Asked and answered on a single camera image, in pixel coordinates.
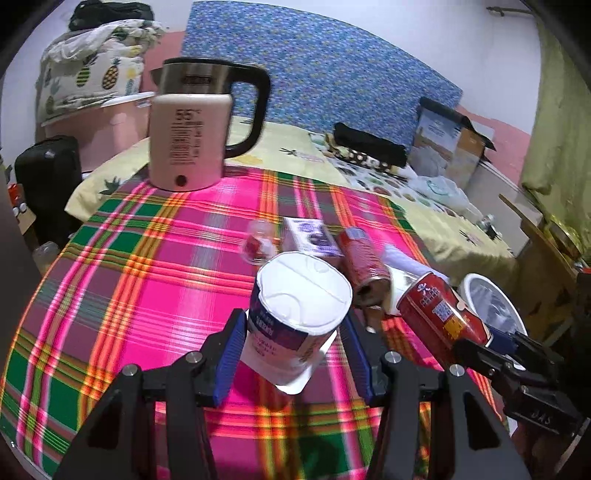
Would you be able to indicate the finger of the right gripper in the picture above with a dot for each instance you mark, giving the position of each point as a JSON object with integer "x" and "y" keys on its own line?
{"x": 502, "y": 342}
{"x": 475, "y": 356}

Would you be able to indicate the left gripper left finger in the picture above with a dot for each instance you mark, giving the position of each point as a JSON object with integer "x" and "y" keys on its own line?
{"x": 222, "y": 351}

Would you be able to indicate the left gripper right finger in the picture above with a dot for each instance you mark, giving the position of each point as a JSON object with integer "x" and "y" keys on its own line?
{"x": 364, "y": 351}

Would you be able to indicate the red can with label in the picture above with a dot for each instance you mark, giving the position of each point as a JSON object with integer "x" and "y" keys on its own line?
{"x": 440, "y": 318}

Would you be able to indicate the white yogurt cup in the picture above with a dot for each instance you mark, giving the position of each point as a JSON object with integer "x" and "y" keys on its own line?
{"x": 298, "y": 302}

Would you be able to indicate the patterned paper cup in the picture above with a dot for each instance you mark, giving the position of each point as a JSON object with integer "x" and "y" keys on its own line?
{"x": 401, "y": 281}

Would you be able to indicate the white trash bin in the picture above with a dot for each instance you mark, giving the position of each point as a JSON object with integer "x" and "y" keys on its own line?
{"x": 491, "y": 304}

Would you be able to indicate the red beverage can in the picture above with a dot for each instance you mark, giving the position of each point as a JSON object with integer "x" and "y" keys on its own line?
{"x": 368, "y": 275}

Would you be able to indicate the white foam fruit net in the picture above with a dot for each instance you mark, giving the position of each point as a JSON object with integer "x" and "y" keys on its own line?
{"x": 396, "y": 258}

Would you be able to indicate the pink plaid tablecloth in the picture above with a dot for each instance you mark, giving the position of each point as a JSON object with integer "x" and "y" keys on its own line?
{"x": 146, "y": 279}

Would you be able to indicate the yellow pineapple bedsheet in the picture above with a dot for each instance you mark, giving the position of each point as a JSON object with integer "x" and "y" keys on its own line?
{"x": 458, "y": 246}

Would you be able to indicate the clear jelly cup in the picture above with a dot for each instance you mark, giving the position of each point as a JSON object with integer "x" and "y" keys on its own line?
{"x": 258, "y": 246}

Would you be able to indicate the white purple milk carton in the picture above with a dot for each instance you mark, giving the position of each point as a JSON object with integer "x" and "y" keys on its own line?
{"x": 309, "y": 236}

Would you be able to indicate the white plastic bag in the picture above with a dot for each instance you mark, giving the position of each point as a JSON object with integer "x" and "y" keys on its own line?
{"x": 442, "y": 190}

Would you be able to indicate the green curtain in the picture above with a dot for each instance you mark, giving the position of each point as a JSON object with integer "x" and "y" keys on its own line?
{"x": 557, "y": 164}

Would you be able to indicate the black folded clothing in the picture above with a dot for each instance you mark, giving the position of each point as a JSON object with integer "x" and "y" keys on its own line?
{"x": 378, "y": 148}

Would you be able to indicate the polka dot cloth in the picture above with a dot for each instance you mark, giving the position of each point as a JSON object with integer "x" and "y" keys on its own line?
{"x": 362, "y": 159}

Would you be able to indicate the open cardboard box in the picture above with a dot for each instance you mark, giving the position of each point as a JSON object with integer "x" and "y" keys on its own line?
{"x": 446, "y": 143}

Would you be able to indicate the pink electric kettle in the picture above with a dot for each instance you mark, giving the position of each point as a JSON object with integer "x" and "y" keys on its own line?
{"x": 190, "y": 116}

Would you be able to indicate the pink storage box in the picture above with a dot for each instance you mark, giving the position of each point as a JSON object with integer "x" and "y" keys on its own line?
{"x": 105, "y": 130}

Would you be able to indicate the black suitcase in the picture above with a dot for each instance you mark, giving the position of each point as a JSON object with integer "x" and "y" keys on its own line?
{"x": 49, "y": 172}

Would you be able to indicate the blue floral headboard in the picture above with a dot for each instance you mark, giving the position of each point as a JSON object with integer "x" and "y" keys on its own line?
{"x": 323, "y": 71}

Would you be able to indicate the pineapple print bedding bundle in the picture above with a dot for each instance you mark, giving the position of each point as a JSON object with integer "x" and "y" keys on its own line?
{"x": 78, "y": 70}

